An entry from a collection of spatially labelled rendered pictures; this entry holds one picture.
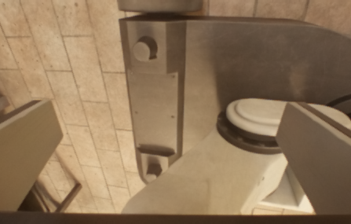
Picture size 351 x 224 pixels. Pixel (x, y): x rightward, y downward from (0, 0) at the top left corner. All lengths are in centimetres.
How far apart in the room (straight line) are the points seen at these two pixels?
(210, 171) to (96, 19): 58
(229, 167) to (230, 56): 25
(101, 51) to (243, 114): 53
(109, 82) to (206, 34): 44
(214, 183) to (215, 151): 7
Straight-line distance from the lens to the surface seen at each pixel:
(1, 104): 114
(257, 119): 35
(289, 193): 50
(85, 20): 74
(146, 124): 54
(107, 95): 79
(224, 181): 29
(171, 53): 43
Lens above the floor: 61
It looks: 58 degrees down
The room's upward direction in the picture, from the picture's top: 157 degrees counter-clockwise
